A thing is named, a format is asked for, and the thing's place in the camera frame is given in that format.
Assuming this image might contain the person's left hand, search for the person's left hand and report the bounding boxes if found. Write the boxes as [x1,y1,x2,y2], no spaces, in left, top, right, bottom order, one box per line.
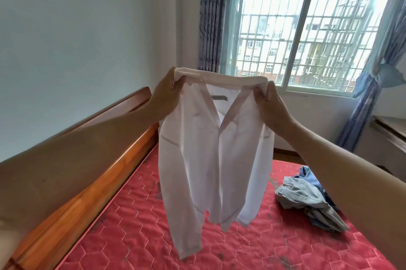
[144,66,187,123]

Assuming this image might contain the person's right hand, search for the person's right hand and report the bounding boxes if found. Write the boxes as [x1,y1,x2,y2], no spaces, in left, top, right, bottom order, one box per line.
[253,81,300,139]

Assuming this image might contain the white button shirt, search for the white button shirt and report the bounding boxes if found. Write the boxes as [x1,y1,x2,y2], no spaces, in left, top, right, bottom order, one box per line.
[158,68,276,260]

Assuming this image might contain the light blue jeans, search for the light blue jeans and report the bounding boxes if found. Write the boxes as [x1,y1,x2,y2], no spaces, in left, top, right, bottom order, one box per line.
[293,166,340,213]

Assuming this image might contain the grey trousers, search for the grey trousers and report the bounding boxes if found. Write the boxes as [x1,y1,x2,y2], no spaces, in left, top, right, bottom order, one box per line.
[274,176,349,233]

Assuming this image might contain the person's left forearm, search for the person's left forearm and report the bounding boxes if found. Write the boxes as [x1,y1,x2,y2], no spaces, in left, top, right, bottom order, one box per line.
[0,109,159,258]

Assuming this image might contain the person's right forearm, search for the person's right forearm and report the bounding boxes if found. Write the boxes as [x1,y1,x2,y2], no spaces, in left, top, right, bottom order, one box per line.
[284,122,406,270]

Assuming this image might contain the wooden bed headboard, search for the wooden bed headboard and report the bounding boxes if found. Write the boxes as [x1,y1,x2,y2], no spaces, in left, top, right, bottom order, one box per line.
[0,86,160,270]

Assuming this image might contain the red quilted mattress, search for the red quilted mattress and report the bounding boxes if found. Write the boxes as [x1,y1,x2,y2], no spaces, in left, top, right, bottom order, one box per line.
[55,144,397,270]

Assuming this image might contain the wooden wall-mounted desk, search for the wooden wall-mounted desk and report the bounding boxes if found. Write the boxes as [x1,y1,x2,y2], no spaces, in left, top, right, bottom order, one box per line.
[369,115,406,154]

